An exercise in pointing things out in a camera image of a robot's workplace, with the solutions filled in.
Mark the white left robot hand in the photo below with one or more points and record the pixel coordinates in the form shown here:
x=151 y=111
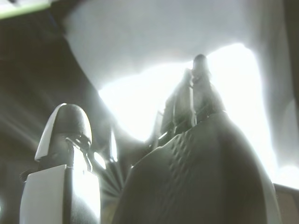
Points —
x=198 y=175

